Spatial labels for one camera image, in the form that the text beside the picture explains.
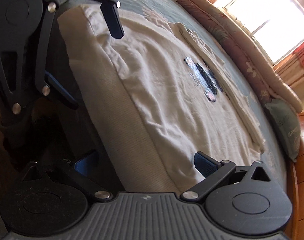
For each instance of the grey-green pillow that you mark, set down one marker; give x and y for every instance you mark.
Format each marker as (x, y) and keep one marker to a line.
(286, 126)

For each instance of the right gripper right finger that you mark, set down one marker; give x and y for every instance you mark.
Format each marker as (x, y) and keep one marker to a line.
(242, 200)

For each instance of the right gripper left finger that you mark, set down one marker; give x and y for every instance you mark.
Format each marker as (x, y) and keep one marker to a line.
(52, 199)

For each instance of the bright window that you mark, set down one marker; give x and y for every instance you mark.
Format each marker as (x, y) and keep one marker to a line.
(276, 26)

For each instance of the pink floral folded quilt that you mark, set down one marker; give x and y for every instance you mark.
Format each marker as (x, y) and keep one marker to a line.
(258, 72)

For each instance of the orange patterned curtain right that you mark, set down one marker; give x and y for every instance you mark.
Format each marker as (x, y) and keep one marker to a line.
(291, 67)

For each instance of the white printed sweatshirt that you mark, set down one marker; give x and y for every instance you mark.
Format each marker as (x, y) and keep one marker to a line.
(154, 94)

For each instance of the orange wooden headboard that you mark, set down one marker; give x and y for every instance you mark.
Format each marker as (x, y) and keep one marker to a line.
(295, 189)

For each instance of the blue floral bed sheet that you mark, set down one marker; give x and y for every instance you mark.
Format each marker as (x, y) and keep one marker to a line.
(242, 92)

